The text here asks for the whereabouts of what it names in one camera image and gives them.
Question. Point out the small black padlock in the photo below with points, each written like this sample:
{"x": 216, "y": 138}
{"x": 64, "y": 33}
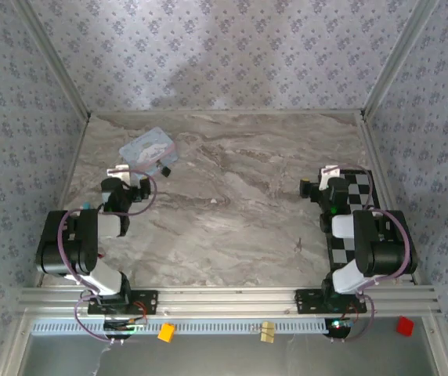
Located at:
{"x": 165, "y": 171}

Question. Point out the clear plastic pouch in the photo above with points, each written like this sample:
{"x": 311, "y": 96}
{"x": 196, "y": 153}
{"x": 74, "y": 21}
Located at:
{"x": 147, "y": 147}

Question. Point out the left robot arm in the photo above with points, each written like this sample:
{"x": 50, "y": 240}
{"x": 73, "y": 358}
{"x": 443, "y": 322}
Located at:
{"x": 67, "y": 243}

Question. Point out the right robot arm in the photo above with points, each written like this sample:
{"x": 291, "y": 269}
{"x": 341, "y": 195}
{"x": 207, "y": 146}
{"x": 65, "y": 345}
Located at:
{"x": 384, "y": 246}

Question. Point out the black white chessboard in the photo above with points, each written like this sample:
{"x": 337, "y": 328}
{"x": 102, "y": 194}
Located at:
{"x": 359, "y": 188}

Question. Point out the teal plastic bottle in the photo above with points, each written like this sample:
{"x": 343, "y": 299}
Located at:
{"x": 86, "y": 204}

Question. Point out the orange toy block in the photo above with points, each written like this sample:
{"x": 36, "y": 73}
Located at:
{"x": 167, "y": 333}

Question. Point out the tan wooden clip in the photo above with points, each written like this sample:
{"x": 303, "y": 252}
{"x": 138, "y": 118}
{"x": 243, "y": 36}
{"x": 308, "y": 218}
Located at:
{"x": 267, "y": 332}

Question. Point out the red toy block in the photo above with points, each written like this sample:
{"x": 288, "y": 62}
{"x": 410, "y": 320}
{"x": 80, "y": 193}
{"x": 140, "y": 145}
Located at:
{"x": 405, "y": 326}

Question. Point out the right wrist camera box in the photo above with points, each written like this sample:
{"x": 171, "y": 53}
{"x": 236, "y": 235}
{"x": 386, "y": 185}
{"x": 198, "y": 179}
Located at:
{"x": 327, "y": 172}

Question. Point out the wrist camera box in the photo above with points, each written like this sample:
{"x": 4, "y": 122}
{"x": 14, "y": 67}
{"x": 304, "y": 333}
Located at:
{"x": 118, "y": 172}
{"x": 327, "y": 172}

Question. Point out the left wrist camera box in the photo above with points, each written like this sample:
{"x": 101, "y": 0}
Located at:
{"x": 118, "y": 172}

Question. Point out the aluminium table edge rail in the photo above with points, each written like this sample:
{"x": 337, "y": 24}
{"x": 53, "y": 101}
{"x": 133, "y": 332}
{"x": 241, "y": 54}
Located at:
{"x": 76, "y": 156}
{"x": 384, "y": 184}

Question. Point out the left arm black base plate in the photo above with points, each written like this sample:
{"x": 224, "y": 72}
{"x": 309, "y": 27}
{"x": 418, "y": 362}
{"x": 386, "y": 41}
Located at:
{"x": 147, "y": 303}

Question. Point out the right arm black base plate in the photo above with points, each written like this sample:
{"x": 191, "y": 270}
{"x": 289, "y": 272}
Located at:
{"x": 308, "y": 301}

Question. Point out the aluminium mounting rail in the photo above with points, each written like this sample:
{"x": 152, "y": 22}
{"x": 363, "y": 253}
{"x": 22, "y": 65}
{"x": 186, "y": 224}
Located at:
{"x": 224, "y": 301}

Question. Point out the aluminium frame post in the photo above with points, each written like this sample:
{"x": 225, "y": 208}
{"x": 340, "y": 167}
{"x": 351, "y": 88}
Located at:
{"x": 56, "y": 62}
{"x": 396, "y": 58}

